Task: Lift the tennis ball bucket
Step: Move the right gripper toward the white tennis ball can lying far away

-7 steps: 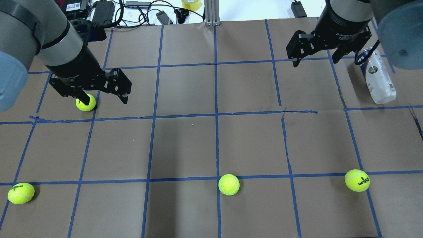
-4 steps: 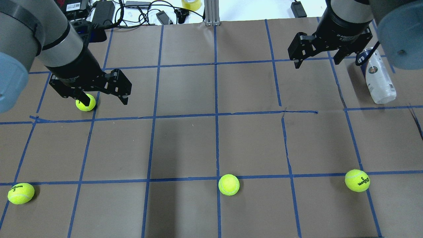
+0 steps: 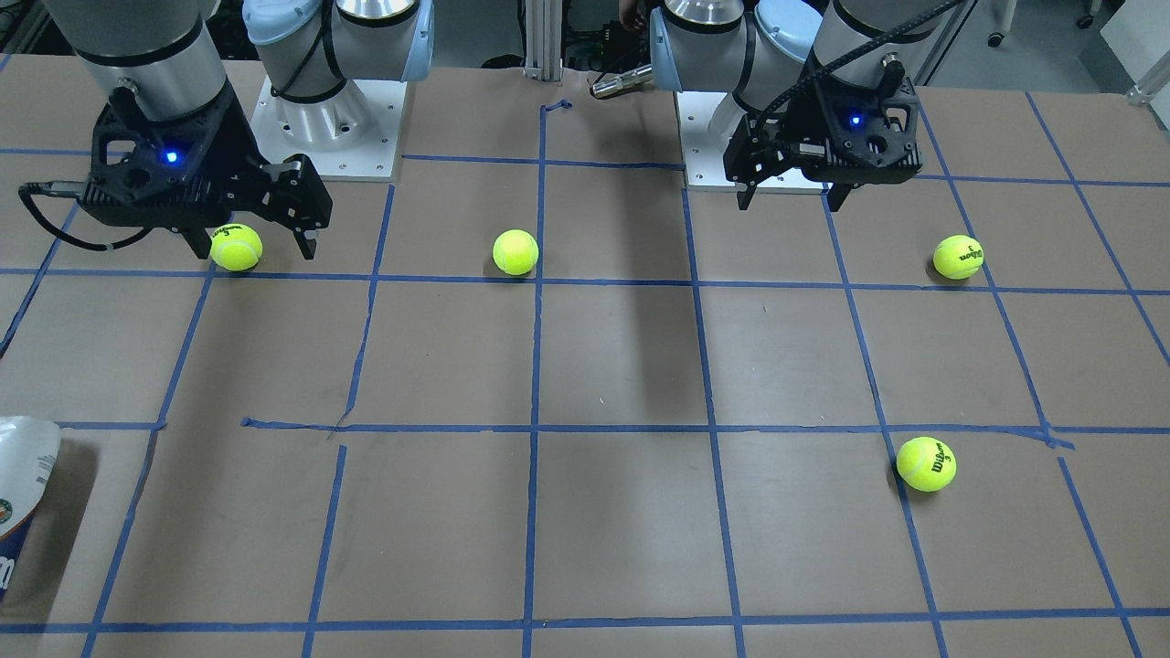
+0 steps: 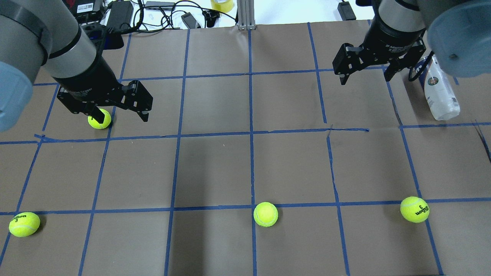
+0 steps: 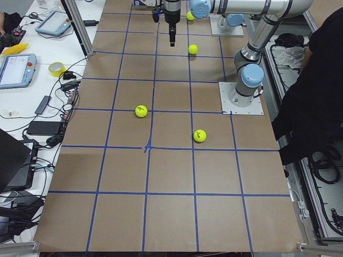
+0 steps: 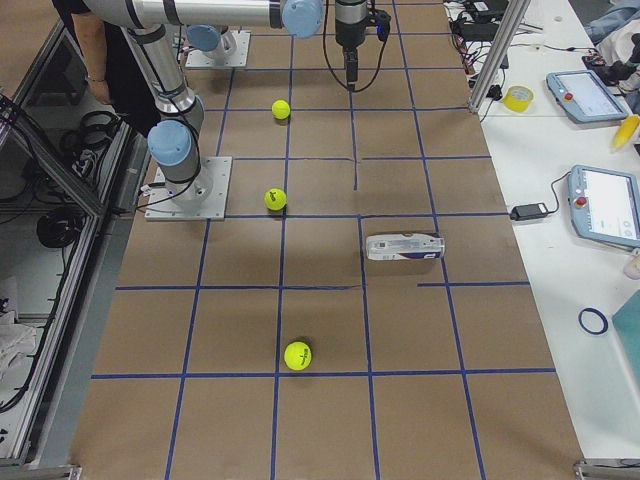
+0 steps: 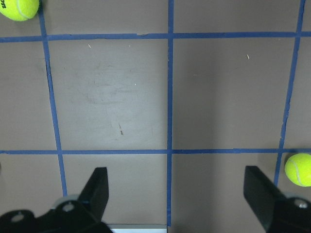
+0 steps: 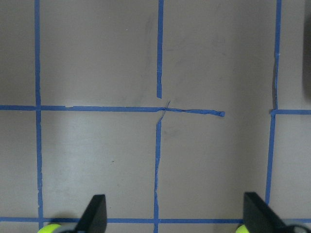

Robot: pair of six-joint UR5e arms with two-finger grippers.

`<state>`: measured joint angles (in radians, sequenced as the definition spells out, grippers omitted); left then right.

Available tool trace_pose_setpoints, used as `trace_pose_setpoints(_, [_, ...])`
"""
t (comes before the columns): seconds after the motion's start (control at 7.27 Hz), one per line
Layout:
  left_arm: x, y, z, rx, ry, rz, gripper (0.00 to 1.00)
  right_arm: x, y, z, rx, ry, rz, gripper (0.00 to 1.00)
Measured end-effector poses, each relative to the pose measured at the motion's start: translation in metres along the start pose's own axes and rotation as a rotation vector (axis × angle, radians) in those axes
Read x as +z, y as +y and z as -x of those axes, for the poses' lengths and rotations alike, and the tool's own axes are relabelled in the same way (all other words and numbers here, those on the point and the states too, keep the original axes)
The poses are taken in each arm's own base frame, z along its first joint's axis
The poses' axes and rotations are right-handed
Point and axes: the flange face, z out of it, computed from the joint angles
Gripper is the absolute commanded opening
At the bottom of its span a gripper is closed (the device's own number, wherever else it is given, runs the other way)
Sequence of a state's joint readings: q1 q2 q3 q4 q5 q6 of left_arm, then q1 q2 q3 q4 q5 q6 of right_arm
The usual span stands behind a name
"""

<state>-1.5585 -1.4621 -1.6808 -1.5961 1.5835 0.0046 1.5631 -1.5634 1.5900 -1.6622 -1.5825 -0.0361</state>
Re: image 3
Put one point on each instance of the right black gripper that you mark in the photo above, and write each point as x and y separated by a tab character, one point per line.
239	153

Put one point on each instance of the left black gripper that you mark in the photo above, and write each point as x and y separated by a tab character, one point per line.
788	137

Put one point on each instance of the clear tennis ball can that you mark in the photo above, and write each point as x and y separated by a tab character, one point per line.
29	452

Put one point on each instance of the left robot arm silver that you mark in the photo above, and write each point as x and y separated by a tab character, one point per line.
789	97

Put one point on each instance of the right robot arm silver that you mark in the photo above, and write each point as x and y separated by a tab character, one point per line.
163	52

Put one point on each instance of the tennis ball near base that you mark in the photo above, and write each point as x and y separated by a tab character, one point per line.
958	257
236	247

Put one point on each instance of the tennis ball table centre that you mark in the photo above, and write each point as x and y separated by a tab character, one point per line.
515	252

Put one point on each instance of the tennis ball front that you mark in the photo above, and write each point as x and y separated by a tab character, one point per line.
926	464

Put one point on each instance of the aluminium frame post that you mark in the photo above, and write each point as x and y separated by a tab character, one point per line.
543	22

